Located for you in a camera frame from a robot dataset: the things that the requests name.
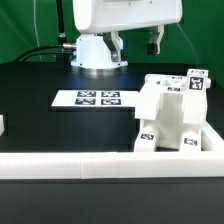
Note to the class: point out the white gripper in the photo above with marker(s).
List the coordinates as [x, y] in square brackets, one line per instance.
[101, 16]

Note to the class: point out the white tagged nut cube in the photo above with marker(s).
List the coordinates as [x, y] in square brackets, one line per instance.
[198, 80]

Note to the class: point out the white chair seat part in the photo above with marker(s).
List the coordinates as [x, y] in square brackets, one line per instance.
[168, 132]

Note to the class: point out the white small chair post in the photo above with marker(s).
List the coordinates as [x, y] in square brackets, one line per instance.
[145, 142]

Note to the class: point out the white chair backrest part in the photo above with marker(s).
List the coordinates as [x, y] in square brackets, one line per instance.
[169, 94]

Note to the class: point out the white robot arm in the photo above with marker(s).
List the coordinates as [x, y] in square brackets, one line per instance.
[99, 46]

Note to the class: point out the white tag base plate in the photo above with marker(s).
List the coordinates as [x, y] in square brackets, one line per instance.
[94, 98]

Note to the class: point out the white U-shaped fence frame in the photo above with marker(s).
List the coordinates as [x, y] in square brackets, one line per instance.
[112, 165]

